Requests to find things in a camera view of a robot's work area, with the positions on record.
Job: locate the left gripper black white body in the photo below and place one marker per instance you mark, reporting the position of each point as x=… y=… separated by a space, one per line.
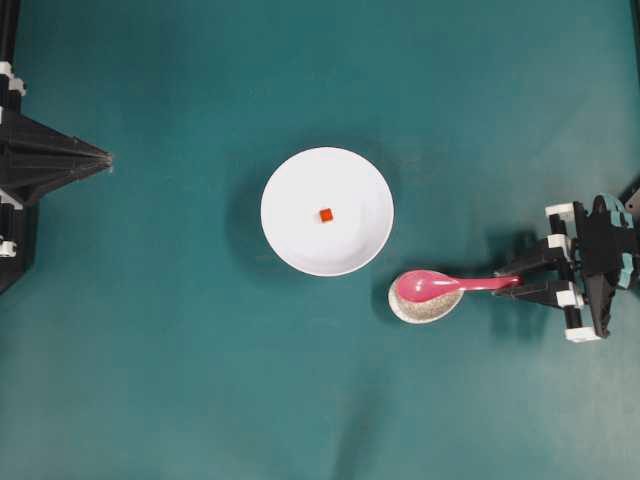
x=18 y=222

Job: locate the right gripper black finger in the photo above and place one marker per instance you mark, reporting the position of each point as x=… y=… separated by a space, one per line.
x=552 y=253
x=556 y=294

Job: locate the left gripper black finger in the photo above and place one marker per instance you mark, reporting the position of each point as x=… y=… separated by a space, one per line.
x=26 y=135
x=28 y=184

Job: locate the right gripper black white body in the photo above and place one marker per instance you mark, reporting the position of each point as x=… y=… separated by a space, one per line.
x=598 y=252

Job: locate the pink plastic spoon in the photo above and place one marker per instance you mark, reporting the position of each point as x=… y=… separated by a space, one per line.
x=420 y=286

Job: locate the small red block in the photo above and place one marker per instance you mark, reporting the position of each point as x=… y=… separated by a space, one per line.
x=326 y=215

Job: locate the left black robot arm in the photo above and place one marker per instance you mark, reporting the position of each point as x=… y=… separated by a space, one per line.
x=35 y=161

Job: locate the large white bowl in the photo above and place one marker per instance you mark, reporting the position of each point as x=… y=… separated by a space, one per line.
x=327 y=177

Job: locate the small speckled ceramic dish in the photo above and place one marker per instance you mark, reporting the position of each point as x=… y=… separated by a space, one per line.
x=421 y=312

